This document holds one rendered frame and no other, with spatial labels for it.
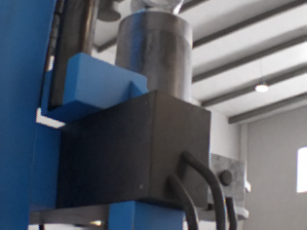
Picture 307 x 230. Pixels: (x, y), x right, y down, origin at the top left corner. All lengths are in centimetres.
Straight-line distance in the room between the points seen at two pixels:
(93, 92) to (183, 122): 20
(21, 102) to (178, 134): 37
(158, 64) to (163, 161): 51
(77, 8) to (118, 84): 20
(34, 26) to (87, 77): 23
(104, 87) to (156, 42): 37
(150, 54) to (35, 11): 36
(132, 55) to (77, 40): 32
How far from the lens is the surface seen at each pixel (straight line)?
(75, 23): 121
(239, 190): 115
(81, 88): 111
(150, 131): 99
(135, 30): 151
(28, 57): 124
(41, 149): 121
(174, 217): 104
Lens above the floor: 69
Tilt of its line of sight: 21 degrees up
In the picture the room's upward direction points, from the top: 4 degrees clockwise
